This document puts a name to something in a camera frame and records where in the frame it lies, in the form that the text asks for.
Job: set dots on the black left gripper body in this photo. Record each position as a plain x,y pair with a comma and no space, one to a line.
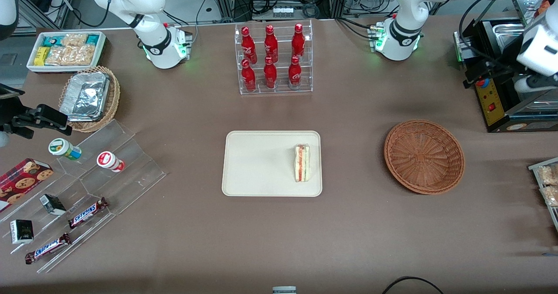
500,65

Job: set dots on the triangle sandwich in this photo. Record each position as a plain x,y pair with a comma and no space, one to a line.
301,163

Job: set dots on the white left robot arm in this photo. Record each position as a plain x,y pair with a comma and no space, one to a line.
400,36

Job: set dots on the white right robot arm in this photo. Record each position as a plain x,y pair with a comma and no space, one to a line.
160,45

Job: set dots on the aluminium foil tray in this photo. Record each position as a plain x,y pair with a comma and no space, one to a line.
85,96

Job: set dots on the shiny metal tray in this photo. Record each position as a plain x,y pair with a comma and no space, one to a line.
525,0

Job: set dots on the light wicker basket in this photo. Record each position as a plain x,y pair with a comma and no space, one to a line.
114,98

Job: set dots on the brown round wicker basket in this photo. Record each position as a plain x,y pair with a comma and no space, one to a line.
423,157

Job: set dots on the grey tray with snack bags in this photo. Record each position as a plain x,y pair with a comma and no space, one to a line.
552,215

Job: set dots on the cream rectangular tray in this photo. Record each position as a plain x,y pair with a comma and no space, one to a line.
261,165

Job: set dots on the green label yogurt cup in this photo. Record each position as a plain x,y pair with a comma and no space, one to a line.
63,148

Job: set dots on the black countertop oven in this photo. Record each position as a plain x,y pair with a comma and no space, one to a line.
492,106

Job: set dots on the yellow snack packet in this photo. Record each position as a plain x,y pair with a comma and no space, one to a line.
42,55

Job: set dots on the large clear cracker bag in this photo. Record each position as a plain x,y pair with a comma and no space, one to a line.
72,55

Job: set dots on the red cookie box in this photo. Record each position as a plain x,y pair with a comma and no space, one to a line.
22,183

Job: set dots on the red label yogurt cup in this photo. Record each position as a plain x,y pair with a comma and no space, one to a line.
110,160

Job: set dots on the teal snack packet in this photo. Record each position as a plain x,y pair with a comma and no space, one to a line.
92,39
52,41

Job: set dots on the small black box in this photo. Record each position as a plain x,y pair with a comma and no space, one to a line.
22,231
52,204

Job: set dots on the small clear cracker bag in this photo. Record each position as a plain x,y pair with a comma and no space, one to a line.
75,39

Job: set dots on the white rectangular snack bin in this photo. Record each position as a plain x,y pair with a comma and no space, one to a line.
101,52

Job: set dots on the clear acrylic stepped display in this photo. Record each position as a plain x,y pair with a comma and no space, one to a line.
130,172

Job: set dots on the snickers chocolate bar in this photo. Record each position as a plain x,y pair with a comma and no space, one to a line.
87,212
48,248

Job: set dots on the clear snack bag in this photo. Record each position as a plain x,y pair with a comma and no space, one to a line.
548,174
551,196

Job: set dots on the red cola bottle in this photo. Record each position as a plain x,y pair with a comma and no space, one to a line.
247,45
248,77
295,74
270,75
270,43
298,41

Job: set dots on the clear acrylic bottle rack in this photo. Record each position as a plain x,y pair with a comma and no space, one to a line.
279,85

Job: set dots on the white power strip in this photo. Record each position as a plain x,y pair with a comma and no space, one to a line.
282,11

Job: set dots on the small grey block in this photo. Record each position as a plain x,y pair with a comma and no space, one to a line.
284,290

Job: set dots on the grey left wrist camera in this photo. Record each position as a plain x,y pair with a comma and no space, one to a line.
534,84

